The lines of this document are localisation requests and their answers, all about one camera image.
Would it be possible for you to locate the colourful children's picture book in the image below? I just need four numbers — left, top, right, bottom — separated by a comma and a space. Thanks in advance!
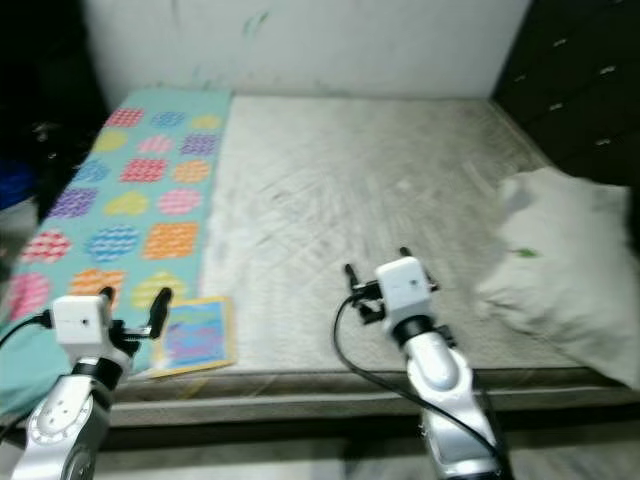
150, 295, 238, 379

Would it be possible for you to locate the black bulky bag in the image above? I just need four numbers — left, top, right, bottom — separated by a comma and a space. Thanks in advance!
20, 95, 101, 236

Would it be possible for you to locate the blue plastic container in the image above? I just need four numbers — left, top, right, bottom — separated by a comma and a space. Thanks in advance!
0, 160, 43, 213

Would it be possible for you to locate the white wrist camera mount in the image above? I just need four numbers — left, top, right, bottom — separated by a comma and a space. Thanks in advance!
52, 295, 116, 353
375, 257, 436, 323

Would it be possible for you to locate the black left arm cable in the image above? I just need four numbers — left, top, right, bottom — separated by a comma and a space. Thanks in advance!
0, 310, 56, 351

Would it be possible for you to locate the black tufted headboard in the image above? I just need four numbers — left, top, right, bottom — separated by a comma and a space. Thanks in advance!
490, 0, 640, 186

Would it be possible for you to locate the teal blanket with colourful shapes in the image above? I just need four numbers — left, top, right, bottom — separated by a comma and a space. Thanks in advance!
0, 88, 233, 416

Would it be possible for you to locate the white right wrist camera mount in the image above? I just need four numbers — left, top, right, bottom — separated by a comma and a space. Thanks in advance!
375, 257, 436, 323

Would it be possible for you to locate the grey bed frame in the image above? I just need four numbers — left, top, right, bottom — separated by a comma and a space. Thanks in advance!
0, 380, 640, 433

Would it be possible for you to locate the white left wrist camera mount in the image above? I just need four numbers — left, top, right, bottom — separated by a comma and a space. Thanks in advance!
52, 295, 116, 353

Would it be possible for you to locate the white pillow with small print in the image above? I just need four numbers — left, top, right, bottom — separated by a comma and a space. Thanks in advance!
473, 167, 640, 391

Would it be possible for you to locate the beige quilted mattress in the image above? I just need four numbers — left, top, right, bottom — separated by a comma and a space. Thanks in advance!
60, 90, 640, 396

